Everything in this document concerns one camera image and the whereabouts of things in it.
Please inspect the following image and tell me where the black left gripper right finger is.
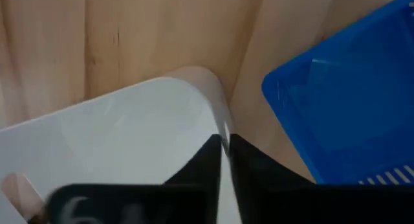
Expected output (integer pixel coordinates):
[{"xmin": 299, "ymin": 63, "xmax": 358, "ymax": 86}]
[{"xmin": 229, "ymin": 133, "xmax": 414, "ymax": 224}]

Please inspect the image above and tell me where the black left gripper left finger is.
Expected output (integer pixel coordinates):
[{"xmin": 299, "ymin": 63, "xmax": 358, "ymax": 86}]
[{"xmin": 28, "ymin": 135, "xmax": 224, "ymax": 224}]

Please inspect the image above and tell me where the blue plastic basket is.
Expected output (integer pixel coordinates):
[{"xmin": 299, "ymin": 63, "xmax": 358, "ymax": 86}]
[{"xmin": 261, "ymin": 0, "xmax": 414, "ymax": 186}]

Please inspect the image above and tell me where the white plastic basket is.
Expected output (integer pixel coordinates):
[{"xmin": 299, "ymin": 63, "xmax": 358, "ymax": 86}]
[{"xmin": 0, "ymin": 67, "xmax": 242, "ymax": 224}]

